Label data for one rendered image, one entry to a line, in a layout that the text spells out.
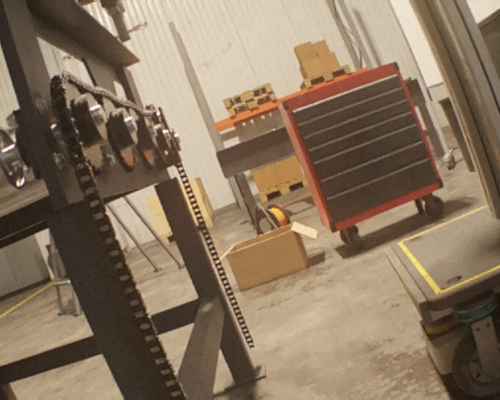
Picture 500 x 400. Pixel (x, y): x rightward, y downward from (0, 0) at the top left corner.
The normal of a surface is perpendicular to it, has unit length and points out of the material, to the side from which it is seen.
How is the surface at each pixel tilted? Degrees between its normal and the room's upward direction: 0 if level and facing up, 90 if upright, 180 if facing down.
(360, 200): 90
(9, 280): 90
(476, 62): 90
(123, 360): 90
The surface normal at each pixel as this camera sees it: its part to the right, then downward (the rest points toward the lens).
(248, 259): -0.14, 0.12
